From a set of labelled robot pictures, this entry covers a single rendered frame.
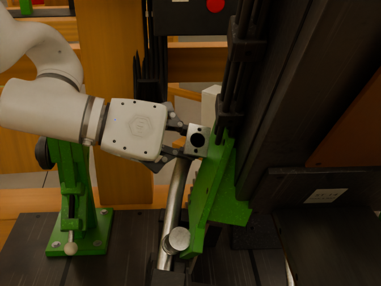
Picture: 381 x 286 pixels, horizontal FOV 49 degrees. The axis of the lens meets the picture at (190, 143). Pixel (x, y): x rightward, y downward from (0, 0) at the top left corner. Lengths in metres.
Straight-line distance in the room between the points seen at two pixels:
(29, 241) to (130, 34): 0.52
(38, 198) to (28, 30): 0.65
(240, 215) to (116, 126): 0.25
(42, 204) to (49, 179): 1.79
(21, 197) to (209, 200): 0.69
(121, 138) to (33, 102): 0.15
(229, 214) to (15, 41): 0.41
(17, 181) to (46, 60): 2.31
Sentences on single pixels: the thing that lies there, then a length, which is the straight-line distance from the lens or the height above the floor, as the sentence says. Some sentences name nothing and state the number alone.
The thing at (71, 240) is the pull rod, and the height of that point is 0.96.
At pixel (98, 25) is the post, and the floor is 1.35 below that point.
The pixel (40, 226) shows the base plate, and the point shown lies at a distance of 1.08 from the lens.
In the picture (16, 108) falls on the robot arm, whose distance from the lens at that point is 0.70.
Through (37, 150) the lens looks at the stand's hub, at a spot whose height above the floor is 1.14.
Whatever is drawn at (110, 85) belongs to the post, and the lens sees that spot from 0.97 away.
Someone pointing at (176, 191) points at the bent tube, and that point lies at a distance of 0.82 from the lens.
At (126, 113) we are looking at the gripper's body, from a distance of 0.70.
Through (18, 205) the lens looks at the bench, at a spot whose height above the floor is 0.88.
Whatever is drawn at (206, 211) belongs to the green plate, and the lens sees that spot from 0.66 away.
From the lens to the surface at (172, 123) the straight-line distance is 0.72.
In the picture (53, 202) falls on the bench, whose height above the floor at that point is 0.88.
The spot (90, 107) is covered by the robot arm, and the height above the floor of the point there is 1.28.
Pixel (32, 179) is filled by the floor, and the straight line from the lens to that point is 3.00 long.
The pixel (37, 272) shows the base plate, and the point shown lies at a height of 0.90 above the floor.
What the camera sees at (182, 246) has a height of 1.08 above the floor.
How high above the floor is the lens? 1.55
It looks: 28 degrees down
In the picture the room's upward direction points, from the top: straight up
